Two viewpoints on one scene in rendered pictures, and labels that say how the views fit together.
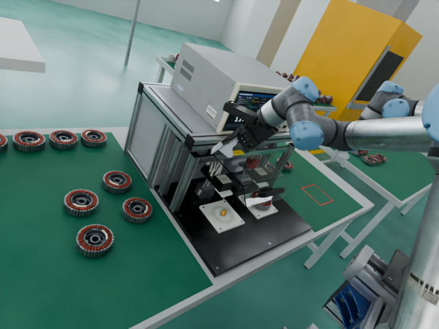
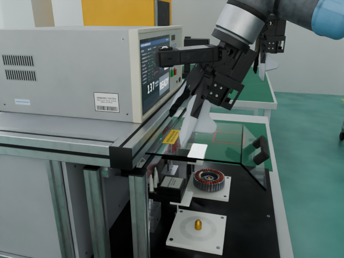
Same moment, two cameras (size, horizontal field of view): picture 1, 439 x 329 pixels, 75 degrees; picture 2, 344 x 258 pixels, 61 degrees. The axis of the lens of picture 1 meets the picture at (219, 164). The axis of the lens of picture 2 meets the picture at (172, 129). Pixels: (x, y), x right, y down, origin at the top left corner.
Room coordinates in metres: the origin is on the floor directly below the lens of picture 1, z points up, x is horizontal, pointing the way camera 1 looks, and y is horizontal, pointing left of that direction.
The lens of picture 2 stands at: (0.38, 0.25, 1.34)
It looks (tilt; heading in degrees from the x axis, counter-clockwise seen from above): 21 degrees down; 335
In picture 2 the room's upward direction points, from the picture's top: straight up
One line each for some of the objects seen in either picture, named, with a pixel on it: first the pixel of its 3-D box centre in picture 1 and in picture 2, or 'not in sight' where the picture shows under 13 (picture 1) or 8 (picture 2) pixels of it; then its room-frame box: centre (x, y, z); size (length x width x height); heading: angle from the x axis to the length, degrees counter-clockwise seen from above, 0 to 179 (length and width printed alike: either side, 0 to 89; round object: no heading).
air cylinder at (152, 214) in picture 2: (205, 189); (149, 215); (1.06, 0.01, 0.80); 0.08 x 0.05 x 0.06; 141
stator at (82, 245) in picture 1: (95, 240); not in sight; (0.60, 0.27, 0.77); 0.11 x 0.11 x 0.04
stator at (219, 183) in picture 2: (260, 200); (209, 179); (1.15, -0.25, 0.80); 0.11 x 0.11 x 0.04
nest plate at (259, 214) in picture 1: (258, 203); (208, 185); (1.15, -0.25, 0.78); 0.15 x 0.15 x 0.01; 51
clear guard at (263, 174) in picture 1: (243, 168); (198, 147); (0.96, -0.09, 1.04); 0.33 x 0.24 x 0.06; 51
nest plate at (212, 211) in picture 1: (222, 215); (197, 229); (0.96, -0.10, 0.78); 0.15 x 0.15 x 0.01; 51
